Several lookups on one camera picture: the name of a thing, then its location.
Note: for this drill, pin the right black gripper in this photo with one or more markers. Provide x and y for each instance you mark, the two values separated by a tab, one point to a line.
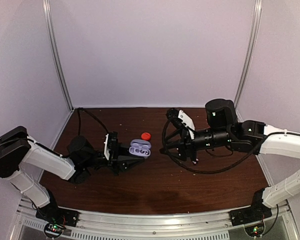
186	148

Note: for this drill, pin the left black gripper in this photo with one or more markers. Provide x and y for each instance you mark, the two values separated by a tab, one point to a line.
119	156

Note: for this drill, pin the grey oval puck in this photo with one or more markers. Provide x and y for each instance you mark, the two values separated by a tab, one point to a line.
136	145

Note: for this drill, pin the red earbud charging case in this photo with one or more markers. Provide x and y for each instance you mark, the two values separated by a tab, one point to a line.
146	136

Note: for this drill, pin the purple earbud with red hook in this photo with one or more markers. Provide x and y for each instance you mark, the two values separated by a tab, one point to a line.
145	152

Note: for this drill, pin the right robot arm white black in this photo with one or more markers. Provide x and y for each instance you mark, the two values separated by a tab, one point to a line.
249	137

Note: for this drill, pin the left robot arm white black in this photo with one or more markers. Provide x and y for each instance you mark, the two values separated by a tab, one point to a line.
17	147

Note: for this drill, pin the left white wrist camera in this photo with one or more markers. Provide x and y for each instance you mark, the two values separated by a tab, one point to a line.
106	151

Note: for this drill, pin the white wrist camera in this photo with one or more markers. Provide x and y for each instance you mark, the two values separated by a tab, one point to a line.
187	122
106	151

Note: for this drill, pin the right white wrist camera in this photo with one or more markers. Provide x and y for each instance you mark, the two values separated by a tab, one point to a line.
187	122

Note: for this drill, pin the front aluminium rail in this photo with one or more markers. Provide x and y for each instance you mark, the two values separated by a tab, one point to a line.
215	225

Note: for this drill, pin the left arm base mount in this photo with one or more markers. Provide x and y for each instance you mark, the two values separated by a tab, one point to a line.
57	218

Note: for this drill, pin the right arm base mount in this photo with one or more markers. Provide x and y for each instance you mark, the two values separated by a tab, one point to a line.
253	216

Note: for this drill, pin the right aluminium frame post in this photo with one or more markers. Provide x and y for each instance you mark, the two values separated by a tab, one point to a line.
253	36

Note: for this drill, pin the aluminium frame post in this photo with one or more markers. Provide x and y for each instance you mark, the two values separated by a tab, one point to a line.
253	36
55	53

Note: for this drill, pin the left aluminium frame post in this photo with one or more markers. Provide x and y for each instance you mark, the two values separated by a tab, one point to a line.
55	53

